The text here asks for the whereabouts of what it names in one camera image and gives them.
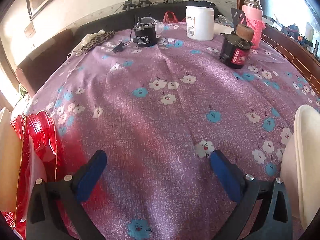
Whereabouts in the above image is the large white foam bowl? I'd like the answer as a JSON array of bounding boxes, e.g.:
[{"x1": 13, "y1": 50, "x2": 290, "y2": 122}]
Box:
[{"x1": 280, "y1": 105, "x2": 320, "y2": 229}]

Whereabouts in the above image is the red scalloped plate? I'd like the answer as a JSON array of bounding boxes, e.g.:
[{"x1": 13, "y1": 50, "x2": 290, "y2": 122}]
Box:
[{"x1": 10, "y1": 111, "x2": 65, "y2": 239}]

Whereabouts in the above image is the cream patterned bowl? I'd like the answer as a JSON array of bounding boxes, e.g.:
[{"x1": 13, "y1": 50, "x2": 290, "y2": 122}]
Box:
[{"x1": 0, "y1": 107, "x2": 22, "y2": 212}]

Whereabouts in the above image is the brown armchair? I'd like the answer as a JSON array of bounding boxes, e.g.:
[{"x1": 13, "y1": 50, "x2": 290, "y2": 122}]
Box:
[{"x1": 15, "y1": 28, "x2": 74, "y2": 98}]

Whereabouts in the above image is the purple floral tablecloth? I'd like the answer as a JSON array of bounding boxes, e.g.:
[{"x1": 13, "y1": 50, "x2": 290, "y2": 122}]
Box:
[{"x1": 28, "y1": 23, "x2": 319, "y2": 239}]

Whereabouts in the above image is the black power adapter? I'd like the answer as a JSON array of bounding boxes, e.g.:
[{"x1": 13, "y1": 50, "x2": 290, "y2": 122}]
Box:
[{"x1": 112, "y1": 42, "x2": 124, "y2": 53}]

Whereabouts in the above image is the leopard print cloth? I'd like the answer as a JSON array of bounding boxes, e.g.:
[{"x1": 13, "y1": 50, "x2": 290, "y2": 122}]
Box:
[{"x1": 68, "y1": 30, "x2": 115, "y2": 57}]

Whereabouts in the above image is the black cylindrical motor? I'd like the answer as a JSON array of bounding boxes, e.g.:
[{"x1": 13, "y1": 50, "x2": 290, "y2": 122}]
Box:
[{"x1": 133, "y1": 18, "x2": 157, "y2": 48}]

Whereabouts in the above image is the black sofa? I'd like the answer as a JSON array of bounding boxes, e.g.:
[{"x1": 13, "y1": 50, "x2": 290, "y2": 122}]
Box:
[{"x1": 73, "y1": 0, "x2": 218, "y2": 41}]

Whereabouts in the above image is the white plastic jar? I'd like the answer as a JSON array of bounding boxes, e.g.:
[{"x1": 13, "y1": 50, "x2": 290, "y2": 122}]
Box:
[{"x1": 186, "y1": 6, "x2": 214, "y2": 41}]

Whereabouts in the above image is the red plastic bag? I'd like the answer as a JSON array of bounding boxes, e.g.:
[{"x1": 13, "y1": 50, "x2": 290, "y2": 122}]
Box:
[{"x1": 162, "y1": 11, "x2": 186, "y2": 24}]

